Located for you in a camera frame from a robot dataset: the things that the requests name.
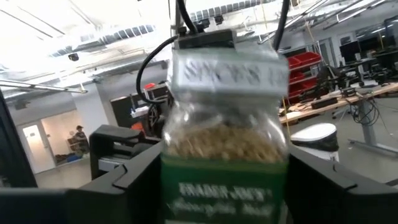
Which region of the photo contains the black background monitor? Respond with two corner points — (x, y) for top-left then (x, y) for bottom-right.
(338, 40), (362, 65)

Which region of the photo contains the black camera cable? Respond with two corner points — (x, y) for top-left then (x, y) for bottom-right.
(135, 33), (180, 106)
(272, 0), (292, 52)
(175, 0), (200, 35)

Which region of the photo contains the silver ceiling pipe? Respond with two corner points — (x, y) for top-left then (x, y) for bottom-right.
(0, 78), (89, 95)

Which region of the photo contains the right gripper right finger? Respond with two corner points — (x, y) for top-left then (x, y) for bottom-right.
(285, 144), (398, 224)

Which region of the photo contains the black overhead camera box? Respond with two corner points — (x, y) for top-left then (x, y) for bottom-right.
(177, 28), (237, 50)

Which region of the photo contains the grey background desk frame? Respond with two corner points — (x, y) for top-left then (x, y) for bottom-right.
(347, 99), (398, 157)

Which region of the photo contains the shelf with red bins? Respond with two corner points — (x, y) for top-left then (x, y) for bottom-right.
(286, 51), (323, 103)

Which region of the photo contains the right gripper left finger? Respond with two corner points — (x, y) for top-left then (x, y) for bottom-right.
(67, 140), (165, 224)

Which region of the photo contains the person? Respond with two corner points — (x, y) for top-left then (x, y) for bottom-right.
(73, 124), (91, 157)

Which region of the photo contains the black cabinet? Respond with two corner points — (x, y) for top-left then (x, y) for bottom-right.
(109, 92), (147, 129)

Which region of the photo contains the wooden background table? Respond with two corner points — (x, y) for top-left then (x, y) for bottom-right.
(278, 81), (398, 126)

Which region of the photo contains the green label spice jar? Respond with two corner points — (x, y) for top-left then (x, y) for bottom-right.
(160, 46), (290, 224)

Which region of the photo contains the black aluminium table frame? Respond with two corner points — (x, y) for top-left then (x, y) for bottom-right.
(0, 88), (39, 189)

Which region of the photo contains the white trash can black rim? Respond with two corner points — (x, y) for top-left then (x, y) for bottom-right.
(290, 122), (340, 162)

